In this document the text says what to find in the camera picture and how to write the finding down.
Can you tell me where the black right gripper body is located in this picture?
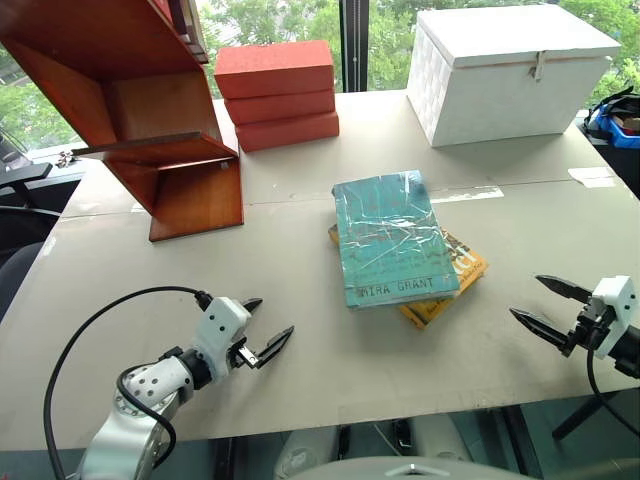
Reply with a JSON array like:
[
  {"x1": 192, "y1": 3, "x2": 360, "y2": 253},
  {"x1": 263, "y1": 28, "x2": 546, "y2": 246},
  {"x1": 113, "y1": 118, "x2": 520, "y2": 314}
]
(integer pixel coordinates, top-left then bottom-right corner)
[{"x1": 561, "y1": 294, "x2": 619, "y2": 358}]

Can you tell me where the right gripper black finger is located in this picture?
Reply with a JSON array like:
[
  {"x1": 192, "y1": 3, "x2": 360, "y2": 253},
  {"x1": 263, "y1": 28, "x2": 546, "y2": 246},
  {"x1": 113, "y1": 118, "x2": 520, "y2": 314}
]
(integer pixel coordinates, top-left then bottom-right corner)
[
  {"x1": 534, "y1": 274, "x2": 596, "y2": 305},
  {"x1": 508, "y1": 307, "x2": 572, "y2": 356}
]

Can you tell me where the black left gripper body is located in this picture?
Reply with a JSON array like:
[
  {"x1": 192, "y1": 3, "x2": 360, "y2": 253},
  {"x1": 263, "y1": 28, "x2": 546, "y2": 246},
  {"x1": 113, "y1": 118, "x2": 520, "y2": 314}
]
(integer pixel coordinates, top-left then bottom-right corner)
[{"x1": 227, "y1": 338, "x2": 262, "y2": 374}]

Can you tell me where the yellow paperback book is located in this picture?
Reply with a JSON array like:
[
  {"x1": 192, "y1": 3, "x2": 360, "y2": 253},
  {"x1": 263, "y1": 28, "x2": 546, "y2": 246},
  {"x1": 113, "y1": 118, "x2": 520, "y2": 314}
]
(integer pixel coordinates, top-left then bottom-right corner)
[{"x1": 327, "y1": 224, "x2": 491, "y2": 331}]

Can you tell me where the teal paperback book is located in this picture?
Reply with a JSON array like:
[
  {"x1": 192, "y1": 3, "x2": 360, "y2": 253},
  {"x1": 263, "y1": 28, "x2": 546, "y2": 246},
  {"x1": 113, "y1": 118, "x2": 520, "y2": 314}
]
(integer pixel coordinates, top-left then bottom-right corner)
[{"x1": 331, "y1": 169, "x2": 462, "y2": 312}]

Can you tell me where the red-brown wooden bookshelf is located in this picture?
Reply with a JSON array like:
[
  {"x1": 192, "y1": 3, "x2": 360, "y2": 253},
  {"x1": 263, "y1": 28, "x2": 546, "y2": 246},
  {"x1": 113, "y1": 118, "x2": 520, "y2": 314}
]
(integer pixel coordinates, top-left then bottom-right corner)
[{"x1": 0, "y1": 0, "x2": 246, "y2": 244}]

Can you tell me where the black table leg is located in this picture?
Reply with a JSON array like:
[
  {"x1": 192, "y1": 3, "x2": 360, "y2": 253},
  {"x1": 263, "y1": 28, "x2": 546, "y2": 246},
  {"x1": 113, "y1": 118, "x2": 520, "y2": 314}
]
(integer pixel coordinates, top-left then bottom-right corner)
[{"x1": 551, "y1": 388, "x2": 622, "y2": 442}]

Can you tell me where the grey rounded shape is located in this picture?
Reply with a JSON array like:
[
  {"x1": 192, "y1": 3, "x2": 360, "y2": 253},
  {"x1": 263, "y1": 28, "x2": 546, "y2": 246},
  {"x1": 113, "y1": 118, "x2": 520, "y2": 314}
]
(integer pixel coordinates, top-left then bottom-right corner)
[{"x1": 273, "y1": 426, "x2": 342, "y2": 480}]

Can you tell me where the white tape patch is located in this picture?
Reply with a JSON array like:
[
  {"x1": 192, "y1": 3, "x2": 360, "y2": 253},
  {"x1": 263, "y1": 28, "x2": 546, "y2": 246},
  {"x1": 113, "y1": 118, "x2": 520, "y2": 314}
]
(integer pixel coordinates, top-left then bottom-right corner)
[{"x1": 567, "y1": 166, "x2": 618, "y2": 189}]

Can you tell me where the clear tape strip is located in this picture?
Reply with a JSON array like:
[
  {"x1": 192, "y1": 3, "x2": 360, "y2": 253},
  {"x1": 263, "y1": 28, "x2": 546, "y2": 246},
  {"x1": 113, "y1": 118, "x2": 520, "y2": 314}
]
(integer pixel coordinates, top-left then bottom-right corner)
[{"x1": 428, "y1": 185, "x2": 504, "y2": 203}]

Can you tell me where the blue plastic bin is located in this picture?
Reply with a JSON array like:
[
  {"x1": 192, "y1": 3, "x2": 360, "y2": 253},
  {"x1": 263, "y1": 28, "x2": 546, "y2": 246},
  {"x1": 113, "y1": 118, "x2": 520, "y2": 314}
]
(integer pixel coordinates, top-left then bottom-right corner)
[{"x1": 595, "y1": 102, "x2": 640, "y2": 150}]

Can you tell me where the red box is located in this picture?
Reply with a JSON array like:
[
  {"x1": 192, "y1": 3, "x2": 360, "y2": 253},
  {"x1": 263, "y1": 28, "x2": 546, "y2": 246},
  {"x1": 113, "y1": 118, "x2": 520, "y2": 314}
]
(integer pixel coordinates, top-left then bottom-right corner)
[
  {"x1": 234, "y1": 111, "x2": 342, "y2": 154},
  {"x1": 222, "y1": 89, "x2": 338, "y2": 127}
]

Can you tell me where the grey rounded robot torso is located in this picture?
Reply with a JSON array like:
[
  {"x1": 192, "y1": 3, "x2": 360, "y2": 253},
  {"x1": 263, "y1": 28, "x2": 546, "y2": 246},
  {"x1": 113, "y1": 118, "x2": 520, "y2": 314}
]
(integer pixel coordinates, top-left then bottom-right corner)
[{"x1": 298, "y1": 455, "x2": 537, "y2": 480}]

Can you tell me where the white lidded box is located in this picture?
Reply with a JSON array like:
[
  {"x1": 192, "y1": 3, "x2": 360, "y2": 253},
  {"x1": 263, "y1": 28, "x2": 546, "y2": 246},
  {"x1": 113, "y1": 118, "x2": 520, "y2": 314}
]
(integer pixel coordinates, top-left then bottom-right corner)
[{"x1": 405, "y1": 3, "x2": 623, "y2": 149}]

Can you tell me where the stack of red boxes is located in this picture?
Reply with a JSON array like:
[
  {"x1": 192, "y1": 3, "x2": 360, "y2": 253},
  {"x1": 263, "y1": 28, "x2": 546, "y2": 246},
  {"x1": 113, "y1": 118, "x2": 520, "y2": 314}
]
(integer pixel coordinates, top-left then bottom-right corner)
[{"x1": 213, "y1": 40, "x2": 336, "y2": 100}]

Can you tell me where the black office chair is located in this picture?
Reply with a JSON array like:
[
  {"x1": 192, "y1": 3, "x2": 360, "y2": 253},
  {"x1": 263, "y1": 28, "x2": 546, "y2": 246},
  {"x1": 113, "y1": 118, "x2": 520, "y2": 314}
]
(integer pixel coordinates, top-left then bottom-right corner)
[{"x1": 0, "y1": 127, "x2": 85, "y2": 322}]

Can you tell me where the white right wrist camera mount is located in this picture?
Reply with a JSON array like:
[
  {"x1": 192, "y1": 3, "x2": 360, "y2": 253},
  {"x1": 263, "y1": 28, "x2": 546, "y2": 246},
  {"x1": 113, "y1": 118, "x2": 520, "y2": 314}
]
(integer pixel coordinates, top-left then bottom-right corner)
[{"x1": 590, "y1": 274, "x2": 637, "y2": 360}]

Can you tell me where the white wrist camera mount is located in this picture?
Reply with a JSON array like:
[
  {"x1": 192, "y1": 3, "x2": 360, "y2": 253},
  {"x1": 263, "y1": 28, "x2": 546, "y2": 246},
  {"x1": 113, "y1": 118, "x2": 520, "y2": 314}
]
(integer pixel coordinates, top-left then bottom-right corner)
[
  {"x1": 191, "y1": 296, "x2": 252, "y2": 375},
  {"x1": 590, "y1": 274, "x2": 637, "y2": 360}
]

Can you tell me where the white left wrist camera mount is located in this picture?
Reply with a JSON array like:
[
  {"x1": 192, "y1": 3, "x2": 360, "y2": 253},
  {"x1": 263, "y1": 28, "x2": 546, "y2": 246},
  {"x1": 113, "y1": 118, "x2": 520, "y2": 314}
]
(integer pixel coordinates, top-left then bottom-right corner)
[{"x1": 191, "y1": 296, "x2": 252, "y2": 375}]

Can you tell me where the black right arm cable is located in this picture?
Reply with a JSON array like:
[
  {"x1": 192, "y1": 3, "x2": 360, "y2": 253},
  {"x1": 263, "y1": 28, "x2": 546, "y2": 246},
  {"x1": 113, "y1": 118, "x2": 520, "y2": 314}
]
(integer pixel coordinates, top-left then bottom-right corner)
[{"x1": 586, "y1": 347, "x2": 640, "y2": 444}]

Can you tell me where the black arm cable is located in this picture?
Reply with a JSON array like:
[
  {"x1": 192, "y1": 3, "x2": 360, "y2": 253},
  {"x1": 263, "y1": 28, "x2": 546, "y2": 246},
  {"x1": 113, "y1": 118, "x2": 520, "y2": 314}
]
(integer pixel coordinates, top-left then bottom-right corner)
[
  {"x1": 43, "y1": 285, "x2": 214, "y2": 480},
  {"x1": 586, "y1": 347, "x2": 640, "y2": 444}
]

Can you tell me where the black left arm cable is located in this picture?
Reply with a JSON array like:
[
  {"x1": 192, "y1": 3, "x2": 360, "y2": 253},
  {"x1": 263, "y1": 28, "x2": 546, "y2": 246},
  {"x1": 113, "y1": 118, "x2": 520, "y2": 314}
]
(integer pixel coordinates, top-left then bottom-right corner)
[{"x1": 43, "y1": 285, "x2": 214, "y2": 480}]

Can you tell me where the black window frame post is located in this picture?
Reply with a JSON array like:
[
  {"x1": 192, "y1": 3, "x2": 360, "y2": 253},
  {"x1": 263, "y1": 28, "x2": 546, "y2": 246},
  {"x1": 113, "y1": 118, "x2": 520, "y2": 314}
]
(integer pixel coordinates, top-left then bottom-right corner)
[{"x1": 339, "y1": 0, "x2": 372, "y2": 94}]

